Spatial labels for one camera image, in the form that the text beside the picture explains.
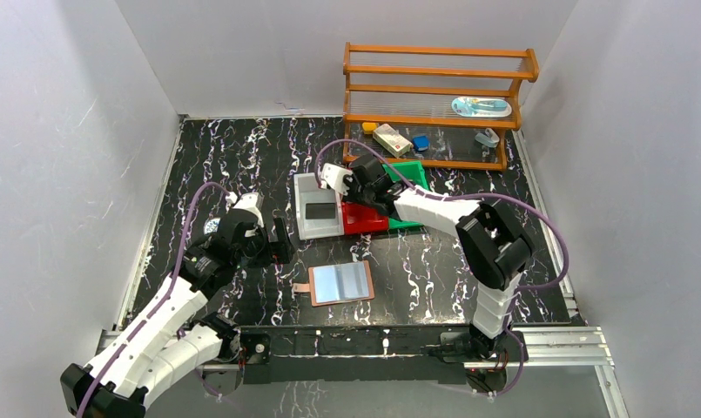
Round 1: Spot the brown leather card holder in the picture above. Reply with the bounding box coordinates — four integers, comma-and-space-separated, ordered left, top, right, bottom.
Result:
292, 260, 375, 307

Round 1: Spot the teal packaged tool on shelf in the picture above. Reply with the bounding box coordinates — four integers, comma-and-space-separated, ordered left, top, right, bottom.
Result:
451, 97, 512, 118

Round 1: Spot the green plastic bin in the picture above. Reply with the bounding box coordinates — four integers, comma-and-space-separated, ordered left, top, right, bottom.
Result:
388, 161, 429, 231

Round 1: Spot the blue patterned can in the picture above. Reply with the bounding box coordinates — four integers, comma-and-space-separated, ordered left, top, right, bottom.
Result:
203, 217, 220, 235

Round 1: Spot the small blue block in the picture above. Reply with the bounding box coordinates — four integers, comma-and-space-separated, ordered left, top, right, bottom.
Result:
412, 135, 430, 152

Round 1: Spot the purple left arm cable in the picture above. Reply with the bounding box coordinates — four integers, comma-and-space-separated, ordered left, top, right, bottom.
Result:
76, 181, 236, 418

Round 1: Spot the light blue tape dispenser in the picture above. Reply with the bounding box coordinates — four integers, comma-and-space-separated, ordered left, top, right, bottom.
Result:
475, 128, 501, 148

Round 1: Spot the black metal base frame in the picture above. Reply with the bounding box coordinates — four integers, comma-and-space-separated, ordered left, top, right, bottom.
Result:
199, 324, 529, 395

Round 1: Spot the wooden orange shelf rack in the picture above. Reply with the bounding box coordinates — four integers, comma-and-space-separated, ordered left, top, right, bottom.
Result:
342, 43, 540, 172

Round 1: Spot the red plastic bin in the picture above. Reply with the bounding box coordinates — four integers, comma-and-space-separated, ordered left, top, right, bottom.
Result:
341, 202, 389, 235

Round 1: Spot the black card in white bin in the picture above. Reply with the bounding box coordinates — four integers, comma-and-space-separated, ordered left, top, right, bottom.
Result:
305, 202, 336, 220

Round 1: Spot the white plastic bin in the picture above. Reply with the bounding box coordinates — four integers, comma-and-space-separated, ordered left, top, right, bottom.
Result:
293, 173, 344, 240

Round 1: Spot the small yellow block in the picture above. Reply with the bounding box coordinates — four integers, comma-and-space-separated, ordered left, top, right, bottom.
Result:
361, 122, 379, 135

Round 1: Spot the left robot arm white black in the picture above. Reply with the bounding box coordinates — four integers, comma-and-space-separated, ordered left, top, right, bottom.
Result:
60, 192, 295, 417

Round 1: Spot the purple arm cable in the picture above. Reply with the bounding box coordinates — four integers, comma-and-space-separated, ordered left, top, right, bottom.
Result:
76, 181, 236, 418
313, 138, 570, 399

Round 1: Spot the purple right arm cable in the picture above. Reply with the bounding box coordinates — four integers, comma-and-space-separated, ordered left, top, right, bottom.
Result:
313, 138, 570, 399

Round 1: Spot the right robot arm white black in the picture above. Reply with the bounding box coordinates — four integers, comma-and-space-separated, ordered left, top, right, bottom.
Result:
315, 154, 534, 361

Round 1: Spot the white cardboard box on shelf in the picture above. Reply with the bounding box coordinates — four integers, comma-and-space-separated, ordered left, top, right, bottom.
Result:
372, 124, 413, 158

